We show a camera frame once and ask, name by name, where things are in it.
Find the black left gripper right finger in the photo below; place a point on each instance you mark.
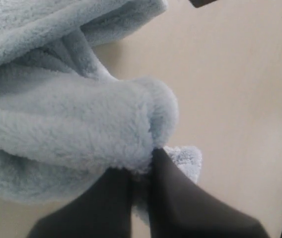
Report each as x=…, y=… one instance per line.
x=180, y=209

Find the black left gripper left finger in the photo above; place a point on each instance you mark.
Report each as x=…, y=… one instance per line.
x=103, y=211

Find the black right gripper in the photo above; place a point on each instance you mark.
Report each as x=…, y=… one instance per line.
x=201, y=3

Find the light blue fluffy towel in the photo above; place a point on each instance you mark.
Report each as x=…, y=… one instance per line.
x=64, y=119

